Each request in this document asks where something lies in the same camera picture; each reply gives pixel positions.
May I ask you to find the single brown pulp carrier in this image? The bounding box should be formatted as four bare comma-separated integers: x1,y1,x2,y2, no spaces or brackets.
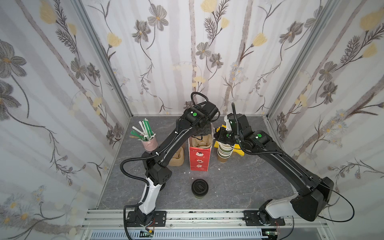
191,135,213,149

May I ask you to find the red white paper bag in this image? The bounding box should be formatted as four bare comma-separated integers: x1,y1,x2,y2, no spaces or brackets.
188,128,215,172

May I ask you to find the black plastic cup lid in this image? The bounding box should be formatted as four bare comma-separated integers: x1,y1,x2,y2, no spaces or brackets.
191,179,209,195

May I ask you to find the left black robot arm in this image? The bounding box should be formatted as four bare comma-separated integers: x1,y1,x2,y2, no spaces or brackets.
120,92,220,226

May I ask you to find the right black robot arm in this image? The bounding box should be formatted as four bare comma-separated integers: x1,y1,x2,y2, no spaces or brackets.
215,104,335,225

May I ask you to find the stack of paper cups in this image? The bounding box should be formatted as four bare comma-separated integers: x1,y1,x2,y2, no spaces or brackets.
217,142,234,163

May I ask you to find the yellow paper napkins stack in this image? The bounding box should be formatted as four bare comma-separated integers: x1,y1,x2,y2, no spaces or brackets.
214,124,245,157

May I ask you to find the brown pulp cup carrier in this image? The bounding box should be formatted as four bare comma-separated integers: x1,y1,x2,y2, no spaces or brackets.
169,147,185,167

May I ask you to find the pink metal bucket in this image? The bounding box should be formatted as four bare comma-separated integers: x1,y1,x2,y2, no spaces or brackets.
142,137,158,152

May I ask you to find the green and white straws bundle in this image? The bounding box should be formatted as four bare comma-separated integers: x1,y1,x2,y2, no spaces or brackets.
130,118,156,142

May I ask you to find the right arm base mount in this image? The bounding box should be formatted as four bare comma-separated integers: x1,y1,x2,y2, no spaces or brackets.
243,210,286,227

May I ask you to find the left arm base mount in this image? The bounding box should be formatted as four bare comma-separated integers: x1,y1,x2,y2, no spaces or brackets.
124,211,167,228

